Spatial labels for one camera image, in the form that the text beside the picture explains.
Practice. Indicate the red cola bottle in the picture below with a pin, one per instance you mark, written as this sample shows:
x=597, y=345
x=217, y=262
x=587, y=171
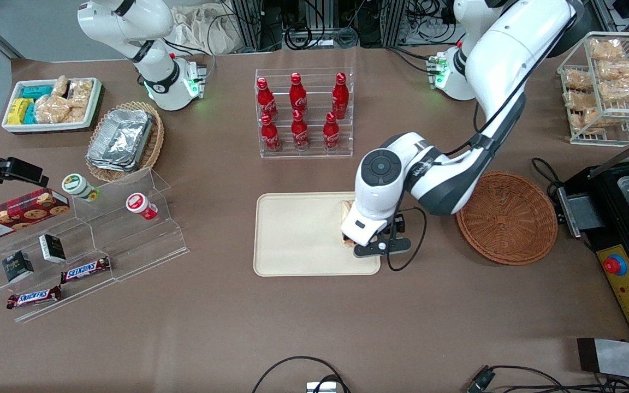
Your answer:
x=297, y=95
x=331, y=134
x=340, y=98
x=266, y=101
x=300, y=134
x=270, y=136

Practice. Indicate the black sealing machine yellow panel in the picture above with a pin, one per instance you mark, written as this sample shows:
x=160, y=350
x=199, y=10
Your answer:
x=628, y=297

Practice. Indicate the red tartan cookie box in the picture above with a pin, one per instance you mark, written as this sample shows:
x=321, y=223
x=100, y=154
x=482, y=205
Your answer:
x=17, y=214

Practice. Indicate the beige cloth bag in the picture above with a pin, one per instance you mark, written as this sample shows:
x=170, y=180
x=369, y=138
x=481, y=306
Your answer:
x=200, y=30

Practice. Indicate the red lid yogurt cup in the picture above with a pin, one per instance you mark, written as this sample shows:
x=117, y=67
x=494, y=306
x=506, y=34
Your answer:
x=138, y=204

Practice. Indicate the round brown wicker basket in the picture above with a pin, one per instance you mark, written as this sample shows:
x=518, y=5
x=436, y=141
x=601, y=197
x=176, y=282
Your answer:
x=508, y=224

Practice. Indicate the oval tan wicker basket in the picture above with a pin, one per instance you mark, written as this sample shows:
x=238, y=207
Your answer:
x=155, y=144

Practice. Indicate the cream plastic tray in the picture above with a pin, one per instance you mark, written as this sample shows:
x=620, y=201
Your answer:
x=298, y=234

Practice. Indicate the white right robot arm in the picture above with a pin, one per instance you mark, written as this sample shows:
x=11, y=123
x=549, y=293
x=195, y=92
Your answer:
x=164, y=82

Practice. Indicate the clear acrylic bottle rack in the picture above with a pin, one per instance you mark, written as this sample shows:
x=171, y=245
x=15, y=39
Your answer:
x=314, y=154

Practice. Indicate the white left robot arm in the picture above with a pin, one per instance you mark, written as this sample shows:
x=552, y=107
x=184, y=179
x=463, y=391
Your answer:
x=500, y=49

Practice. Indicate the stack of foil trays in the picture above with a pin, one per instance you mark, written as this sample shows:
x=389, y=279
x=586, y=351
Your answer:
x=120, y=139

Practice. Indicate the silver metal clamp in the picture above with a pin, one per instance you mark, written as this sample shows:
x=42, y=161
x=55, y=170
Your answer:
x=322, y=388

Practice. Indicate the bagged fried snack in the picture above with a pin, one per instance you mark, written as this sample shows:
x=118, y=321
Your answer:
x=593, y=121
x=617, y=70
x=623, y=90
x=579, y=101
x=606, y=49
x=578, y=79

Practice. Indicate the clear acrylic stepped shelf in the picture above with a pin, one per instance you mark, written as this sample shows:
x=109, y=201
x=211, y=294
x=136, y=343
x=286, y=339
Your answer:
x=129, y=245

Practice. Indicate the grey flat panel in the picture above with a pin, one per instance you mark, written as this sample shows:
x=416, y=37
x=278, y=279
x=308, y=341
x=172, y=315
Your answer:
x=625, y=360

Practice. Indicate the white rectangular snack bin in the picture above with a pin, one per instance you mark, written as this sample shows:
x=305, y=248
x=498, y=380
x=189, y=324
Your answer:
x=95, y=98

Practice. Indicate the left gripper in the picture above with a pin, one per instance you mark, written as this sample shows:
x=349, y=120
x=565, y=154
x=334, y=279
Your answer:
x=399, y=226

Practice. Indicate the red emergency stop button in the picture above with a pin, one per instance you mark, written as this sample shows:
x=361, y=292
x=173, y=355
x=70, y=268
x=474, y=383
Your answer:
x=615, y=265

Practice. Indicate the clear bag of rice crackers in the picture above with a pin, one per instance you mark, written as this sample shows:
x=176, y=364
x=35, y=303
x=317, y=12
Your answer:
x=77, y=114
x=81, y=93
x=60, y=86
x=51, y=109

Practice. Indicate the brown Snickers bar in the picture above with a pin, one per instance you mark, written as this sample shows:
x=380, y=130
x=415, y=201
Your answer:
x=33, y=297
x=85, y=270

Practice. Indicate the aluminium frame post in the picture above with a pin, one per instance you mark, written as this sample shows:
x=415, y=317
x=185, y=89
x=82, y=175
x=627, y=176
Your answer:
x=249, y=22
x=393, y=22

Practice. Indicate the yellow snack packet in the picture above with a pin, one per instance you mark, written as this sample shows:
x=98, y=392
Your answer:
x=18, y=111

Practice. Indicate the small black carton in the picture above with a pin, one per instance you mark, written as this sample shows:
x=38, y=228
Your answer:
x=18, y=266
x=52, y=248

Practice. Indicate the teal snack packet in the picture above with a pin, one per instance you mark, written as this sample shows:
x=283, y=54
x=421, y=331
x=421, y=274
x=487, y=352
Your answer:
x=37, y=91
x=30, y=113

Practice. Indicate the green lid yogurt cup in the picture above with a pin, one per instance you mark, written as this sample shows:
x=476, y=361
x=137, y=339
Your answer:
x=77, y=185

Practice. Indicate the triangular sandwich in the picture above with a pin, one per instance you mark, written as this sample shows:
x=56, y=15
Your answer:
x=344, y=210

